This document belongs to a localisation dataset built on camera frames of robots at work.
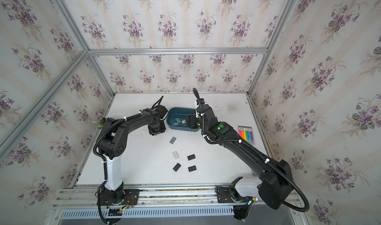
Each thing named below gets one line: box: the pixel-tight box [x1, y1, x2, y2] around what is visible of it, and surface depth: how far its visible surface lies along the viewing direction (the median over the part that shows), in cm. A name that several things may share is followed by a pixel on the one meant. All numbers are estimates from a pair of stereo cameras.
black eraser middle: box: [187, 154, 196, 161], surface depth 88 cm
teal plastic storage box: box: [166, 107, 200, 132], surface depth 104 cm
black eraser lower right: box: [188, 165, 197, 172], surface depth 84 cm
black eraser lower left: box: [172, 162, 182, 172], surface depth 84 cm
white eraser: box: [172, 150, 180, 160], surface depth 90 cm
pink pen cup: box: [97, 116, 107, 130], surface depth 90 cm
